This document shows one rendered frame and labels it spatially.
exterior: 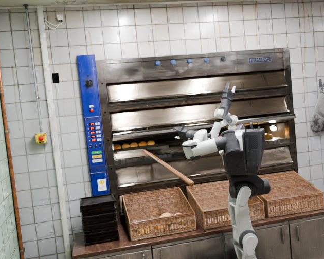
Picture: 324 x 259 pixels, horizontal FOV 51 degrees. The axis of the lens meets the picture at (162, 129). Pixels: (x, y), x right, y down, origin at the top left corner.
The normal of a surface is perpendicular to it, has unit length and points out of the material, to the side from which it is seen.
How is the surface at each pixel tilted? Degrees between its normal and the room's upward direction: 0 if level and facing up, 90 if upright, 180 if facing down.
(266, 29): 90
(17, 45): 90
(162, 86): 70
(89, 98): 90
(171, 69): 90
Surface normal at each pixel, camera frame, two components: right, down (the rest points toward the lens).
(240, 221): 0.20, 0.04
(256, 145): -0.39, 0.10
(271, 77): 0.16, -0.30
